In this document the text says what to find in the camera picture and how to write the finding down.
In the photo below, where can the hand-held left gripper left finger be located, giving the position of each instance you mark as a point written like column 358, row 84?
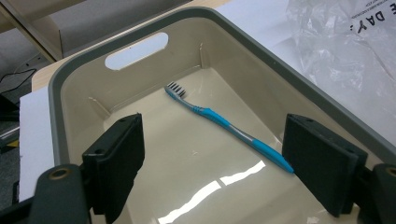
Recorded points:
column 118, row 155

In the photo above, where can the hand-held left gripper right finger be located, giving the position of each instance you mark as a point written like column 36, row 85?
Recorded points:
column 323, row 165

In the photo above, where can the blue toothbrush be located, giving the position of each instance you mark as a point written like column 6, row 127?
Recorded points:
column 214, row 116

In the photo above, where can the beige plastic bin grey rim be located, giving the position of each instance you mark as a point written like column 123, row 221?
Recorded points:
column 186, row 155

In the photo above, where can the metal floor rail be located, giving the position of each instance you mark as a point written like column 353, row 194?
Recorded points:
column 9, row 133

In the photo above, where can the clear printed plastic bag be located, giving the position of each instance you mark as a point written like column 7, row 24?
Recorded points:
column 342, row 62

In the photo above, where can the white board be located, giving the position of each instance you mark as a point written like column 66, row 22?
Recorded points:
column 34, row 140

